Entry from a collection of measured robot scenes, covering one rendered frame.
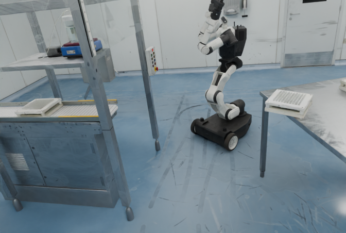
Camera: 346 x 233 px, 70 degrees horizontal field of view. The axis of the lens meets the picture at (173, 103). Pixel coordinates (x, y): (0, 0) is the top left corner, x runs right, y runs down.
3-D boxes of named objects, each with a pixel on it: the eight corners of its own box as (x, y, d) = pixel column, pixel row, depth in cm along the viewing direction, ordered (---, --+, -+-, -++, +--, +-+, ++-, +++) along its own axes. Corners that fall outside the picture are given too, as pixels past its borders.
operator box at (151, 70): (157, 70, 265) (154, 46, 255) (153, 76, 250) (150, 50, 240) (152, 70, 267) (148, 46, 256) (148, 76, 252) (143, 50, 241)
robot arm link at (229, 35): (224, 48, 248) (236, 40, 247) (225, 46, 239) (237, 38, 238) (218, 38, 248) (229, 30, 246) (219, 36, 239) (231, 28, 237)
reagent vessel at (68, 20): (96, 37, 174) (89, 9, 166) (85, 42, 161) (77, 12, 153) (76, 39, 177) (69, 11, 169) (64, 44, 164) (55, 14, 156)
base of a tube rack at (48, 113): (63, 105, 207) (63, 102, 206) (45, 119, 185) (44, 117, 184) (38, 105, 212) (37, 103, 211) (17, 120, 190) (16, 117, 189)
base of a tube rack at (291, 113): (312, 103, 173) (312, 100, 172) (303, 118, 156) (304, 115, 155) (276, 97, 188) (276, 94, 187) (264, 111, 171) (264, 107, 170)
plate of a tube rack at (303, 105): (313, 97, 171) (313, 94, 170) (304, 111, 154) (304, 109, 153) (276, 91, 186) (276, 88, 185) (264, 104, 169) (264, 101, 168)
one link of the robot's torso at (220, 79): (208, 101, 286) (226, 66, 290) (220, 105, 273) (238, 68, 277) (201, 96, 276) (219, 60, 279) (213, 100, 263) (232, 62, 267)
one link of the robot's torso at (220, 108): (224, 109, 312) (208, 85, 281) (237, 114, 297) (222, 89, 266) (217, 119, 308) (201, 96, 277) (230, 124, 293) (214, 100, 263)
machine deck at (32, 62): (110, 53, 184) (109, 47, 183) (85, 68, 151) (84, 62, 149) (38, 57, 197) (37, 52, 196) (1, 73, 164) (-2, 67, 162)
